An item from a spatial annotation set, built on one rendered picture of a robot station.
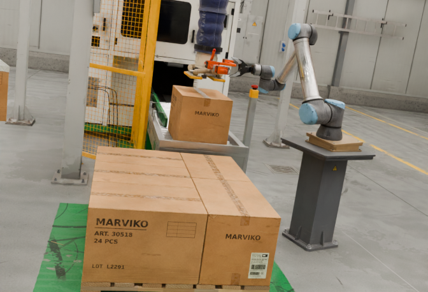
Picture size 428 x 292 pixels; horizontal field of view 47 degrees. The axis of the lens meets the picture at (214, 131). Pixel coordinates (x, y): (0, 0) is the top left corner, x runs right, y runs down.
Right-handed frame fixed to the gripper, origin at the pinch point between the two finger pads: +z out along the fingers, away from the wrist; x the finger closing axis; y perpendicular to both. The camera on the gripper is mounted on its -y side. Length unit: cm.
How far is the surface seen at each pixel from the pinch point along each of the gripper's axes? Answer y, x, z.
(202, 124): -5.3, -45.8, 16.4
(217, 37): 17.5, 20.9, 8.9
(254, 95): 41, -25, -36
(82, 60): 58, -13, 113
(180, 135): -5, -56, 33
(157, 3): 62, 42, 55
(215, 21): 16.7, 32.5, 12.2
